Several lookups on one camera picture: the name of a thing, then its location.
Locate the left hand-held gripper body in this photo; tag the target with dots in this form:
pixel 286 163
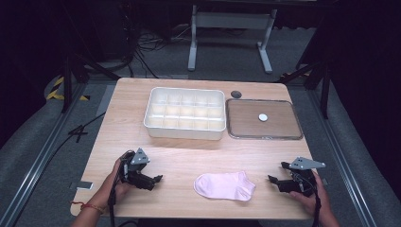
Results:
pixel 138 157

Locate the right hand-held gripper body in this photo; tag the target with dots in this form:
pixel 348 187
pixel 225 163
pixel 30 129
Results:
pixel 302 176

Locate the pink sock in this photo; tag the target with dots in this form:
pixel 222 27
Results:
pixel 225 186

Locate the white divided storage box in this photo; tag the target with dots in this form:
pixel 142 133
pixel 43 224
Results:
pixel 186 113

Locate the person's right hand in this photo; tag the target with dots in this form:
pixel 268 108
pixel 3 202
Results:
pixel 318 198

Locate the person's left hand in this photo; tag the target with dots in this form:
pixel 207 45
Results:
pixel 118 186

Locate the grey tape piece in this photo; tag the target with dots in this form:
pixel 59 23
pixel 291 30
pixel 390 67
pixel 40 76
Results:
pixel 324 181

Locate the clear box lid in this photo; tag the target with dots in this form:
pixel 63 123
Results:
pixel 252 123

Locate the dark round table grommet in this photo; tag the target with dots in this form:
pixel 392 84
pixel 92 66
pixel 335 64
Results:
pixel 236 94

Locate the black metal stand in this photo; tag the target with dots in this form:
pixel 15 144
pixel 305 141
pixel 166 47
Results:
pixel 67 82
pixel 324 85

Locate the aluminium floor rail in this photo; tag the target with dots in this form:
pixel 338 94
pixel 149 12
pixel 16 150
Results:
pixel 343 164
pixel 34 170

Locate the white metal stand frame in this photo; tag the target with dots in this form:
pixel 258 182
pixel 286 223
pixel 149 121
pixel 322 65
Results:
pixel 231 20

